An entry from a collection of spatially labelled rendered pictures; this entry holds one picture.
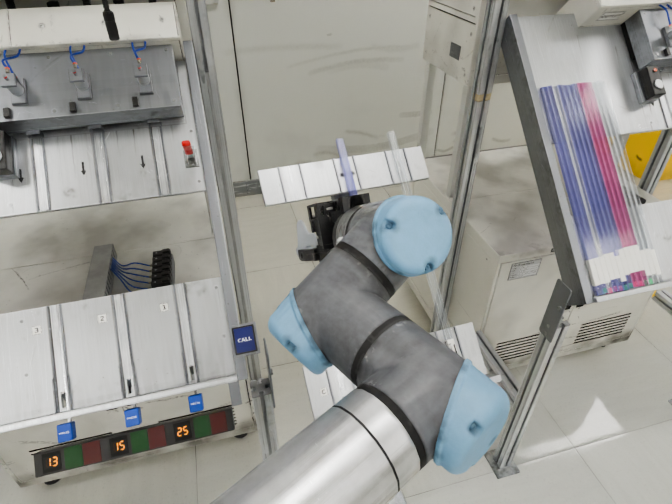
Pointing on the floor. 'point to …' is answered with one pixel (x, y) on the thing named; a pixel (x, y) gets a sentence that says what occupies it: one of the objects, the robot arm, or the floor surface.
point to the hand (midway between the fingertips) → (322, 249)
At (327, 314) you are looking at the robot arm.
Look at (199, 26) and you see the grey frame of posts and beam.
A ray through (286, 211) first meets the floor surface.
